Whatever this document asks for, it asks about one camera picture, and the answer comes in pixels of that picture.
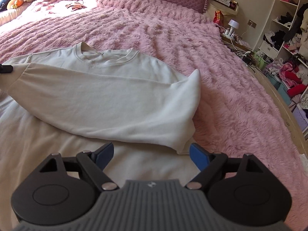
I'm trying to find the wooden nightstand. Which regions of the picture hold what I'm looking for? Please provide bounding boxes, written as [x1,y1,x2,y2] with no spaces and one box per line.
[220,34,252,51]

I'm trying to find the white bed sheet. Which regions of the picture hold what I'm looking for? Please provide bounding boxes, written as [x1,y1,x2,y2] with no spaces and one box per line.
[0,89,201,231]

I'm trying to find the pink fluffy blanket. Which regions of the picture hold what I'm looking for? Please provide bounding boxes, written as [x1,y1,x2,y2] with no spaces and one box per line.
[1,0,307,230]

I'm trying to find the white bedside wall shelf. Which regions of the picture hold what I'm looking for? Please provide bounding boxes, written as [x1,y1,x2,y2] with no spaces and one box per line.
[209,0,239,16]

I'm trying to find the pile of pink red clothes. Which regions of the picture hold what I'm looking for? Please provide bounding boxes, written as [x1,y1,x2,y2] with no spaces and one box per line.
[267,62,307,98]

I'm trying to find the white shelving unit with clothes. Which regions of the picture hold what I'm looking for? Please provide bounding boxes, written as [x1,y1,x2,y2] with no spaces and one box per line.
[255,0,307,64]

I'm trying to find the white sweatshirt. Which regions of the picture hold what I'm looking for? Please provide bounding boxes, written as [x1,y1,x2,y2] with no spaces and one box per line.
[1,42,201,154]

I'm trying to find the wall power outlet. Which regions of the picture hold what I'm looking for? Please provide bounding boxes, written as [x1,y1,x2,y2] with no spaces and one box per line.
[247,20,256,28]

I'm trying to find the tangled black cables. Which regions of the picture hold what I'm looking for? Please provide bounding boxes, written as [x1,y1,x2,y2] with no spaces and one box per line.
[229,46,257,68]

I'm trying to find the teal storage bin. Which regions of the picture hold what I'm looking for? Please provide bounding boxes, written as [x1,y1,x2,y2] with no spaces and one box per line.
[265,72,291,105]

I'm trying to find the orange plush toy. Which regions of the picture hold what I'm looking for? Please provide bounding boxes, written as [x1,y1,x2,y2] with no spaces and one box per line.
[7,0,23,10]

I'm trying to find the white mushroom table lamp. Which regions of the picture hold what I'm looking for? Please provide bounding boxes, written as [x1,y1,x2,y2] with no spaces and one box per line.
[228,19,240,37]

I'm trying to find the green storage bin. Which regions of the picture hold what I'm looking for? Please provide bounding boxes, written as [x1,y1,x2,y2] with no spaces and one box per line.
[254,53,268,71]

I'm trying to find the red snack bag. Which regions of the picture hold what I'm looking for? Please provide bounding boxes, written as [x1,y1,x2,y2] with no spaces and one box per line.
[213,10,224,27]

